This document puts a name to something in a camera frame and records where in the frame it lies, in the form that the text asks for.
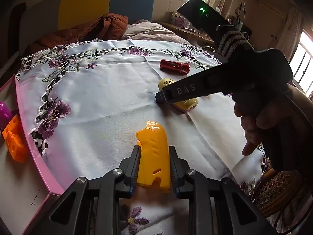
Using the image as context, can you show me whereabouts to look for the purple perforated plastic toy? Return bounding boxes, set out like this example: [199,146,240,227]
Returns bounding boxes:
[0,101,13,129]

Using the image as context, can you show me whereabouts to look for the woven wicker basket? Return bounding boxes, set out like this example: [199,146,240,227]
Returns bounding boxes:
[251,168,303,218]

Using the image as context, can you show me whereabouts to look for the pale pink pillow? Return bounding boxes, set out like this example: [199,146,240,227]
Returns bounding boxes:
[121,20,191,45]

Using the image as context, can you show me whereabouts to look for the person's right hand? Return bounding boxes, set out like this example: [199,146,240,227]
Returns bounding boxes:
[232,85,310,155]

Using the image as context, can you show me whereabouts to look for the yellow-orange plastic shell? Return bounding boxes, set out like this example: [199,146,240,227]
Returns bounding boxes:
[136,120,171,193]

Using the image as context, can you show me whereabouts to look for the red metal cylinder case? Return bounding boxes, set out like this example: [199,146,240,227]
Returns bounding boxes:
[160,60,190,75]

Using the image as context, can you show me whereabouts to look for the wooden side desk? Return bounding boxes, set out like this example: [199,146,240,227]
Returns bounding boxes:
[157,22,215,47]

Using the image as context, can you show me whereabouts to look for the white floral embroidered tablecloth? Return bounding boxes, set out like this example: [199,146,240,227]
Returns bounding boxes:
[14,38,267,235]

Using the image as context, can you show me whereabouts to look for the pale yellow perforated case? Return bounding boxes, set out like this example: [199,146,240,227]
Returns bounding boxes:
[156,78,198,113]

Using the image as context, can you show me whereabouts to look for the orange linked cube blocks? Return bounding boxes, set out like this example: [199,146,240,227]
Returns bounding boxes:
[2,115,29,163]

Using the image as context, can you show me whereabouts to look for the purple box on desk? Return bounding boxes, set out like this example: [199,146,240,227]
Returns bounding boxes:
[170,12,190,28]

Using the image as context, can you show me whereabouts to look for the rust orange quilted jacket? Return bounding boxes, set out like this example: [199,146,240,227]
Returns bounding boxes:
[25,13,128,55]

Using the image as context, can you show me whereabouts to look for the pink-rimmed white tray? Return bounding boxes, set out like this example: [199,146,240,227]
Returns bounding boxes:
[0,75,65,235]

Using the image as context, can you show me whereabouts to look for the yellow blue sofa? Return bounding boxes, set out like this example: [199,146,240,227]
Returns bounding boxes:
[7,0,154,55]

